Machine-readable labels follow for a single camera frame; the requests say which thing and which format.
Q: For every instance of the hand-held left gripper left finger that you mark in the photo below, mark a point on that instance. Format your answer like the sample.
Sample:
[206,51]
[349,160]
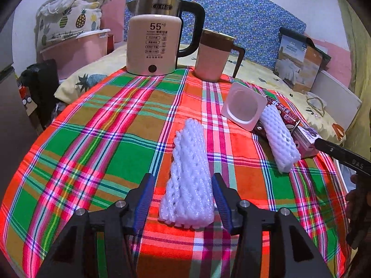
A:
[143,202]

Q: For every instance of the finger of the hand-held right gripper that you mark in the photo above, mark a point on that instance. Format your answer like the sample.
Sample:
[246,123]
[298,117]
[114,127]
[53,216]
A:
[329,147]

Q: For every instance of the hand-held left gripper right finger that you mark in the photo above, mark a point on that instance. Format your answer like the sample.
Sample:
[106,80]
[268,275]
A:
[221,202]

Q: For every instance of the small purple carton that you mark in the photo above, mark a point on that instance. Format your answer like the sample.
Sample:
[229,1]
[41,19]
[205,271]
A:
[305,143]

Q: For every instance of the large white foam fruit net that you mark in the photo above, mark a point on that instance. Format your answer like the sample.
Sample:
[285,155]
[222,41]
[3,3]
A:
[188,173]

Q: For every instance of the small white foam fruit net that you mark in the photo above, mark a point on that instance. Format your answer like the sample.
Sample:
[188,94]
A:
[279,139]

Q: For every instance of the dark red wrapper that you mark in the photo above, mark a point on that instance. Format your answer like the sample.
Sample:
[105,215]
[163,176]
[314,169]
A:
[287,113]

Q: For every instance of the white square yogurt cup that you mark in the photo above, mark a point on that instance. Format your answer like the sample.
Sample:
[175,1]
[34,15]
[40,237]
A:
[242,105]

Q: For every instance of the person's right hand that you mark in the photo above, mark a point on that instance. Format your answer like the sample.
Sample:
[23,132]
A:
[358,199]

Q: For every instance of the white panel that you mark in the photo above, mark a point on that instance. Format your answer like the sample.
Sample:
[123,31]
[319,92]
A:
[336,92]

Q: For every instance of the plaid tablecloth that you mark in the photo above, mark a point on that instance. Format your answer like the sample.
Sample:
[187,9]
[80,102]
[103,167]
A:
[87,150]

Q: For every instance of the yellow-green curtain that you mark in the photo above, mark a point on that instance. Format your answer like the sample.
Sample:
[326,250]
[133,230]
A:
[356,63]

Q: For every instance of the cardboard quilt box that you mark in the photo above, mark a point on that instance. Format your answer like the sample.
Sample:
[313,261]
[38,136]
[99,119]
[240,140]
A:
[295,63]

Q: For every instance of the black bag flap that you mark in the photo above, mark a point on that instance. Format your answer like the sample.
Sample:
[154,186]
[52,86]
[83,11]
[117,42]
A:
[292,32]

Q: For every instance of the black suitcase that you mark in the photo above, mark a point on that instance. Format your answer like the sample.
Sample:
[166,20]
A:
[40,92]

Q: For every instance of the blue floral headboard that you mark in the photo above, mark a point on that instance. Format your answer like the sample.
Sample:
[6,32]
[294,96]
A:
[246,20]

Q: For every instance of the grey cabinet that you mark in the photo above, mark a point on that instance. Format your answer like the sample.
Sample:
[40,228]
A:
[14,121]

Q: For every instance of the pink steel electric kettle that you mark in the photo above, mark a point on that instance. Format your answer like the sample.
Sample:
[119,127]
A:
[150,43]

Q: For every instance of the pink storage box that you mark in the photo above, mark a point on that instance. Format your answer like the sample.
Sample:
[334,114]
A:
[81,55]

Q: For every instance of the pineapple print cloth bundle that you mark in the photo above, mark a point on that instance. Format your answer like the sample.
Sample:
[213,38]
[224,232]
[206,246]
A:
[72,20]

